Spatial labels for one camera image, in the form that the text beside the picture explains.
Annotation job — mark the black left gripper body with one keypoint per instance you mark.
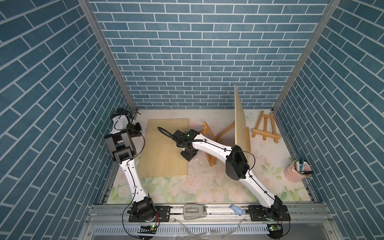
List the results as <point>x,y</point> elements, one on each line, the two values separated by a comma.
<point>132,130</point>

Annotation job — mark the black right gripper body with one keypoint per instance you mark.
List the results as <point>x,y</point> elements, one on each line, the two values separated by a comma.
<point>188,155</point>

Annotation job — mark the plywood board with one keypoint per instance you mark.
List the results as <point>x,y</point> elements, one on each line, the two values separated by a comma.
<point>240,122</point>
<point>161,157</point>

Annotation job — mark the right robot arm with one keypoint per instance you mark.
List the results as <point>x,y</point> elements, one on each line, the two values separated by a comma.
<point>237,168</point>

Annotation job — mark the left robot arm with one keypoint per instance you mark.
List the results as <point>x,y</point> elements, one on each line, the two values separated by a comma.
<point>123,151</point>

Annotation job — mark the left green circuit board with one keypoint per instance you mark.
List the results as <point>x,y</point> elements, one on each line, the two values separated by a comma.
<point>149,230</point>

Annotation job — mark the green circuit board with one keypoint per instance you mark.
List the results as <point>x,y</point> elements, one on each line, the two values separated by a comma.
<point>275,231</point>
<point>149,230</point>

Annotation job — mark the pink cup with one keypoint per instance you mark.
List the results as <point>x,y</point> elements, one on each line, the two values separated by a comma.
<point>292,175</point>

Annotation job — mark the right green circuit board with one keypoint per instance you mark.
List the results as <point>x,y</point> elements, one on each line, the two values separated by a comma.
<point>275,231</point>

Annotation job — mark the pens in pink cup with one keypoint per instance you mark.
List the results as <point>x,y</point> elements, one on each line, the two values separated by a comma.
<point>300,166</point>

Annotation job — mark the grey remote on rail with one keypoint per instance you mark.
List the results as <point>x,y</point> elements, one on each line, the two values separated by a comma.
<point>194,211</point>

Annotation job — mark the blue white object on rail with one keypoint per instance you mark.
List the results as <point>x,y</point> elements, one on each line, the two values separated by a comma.
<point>237,210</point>

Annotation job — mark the aluminium front rail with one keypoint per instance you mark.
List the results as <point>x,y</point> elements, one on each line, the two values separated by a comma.
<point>309,221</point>

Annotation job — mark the left aluminium corner post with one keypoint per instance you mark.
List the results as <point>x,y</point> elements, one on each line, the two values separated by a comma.
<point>93,22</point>

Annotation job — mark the aluminium corner post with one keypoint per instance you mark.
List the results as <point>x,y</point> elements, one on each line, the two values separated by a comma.
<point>93,22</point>
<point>318,30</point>

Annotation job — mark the right aluminium corner post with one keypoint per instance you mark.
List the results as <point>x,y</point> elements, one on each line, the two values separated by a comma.
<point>318,30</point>

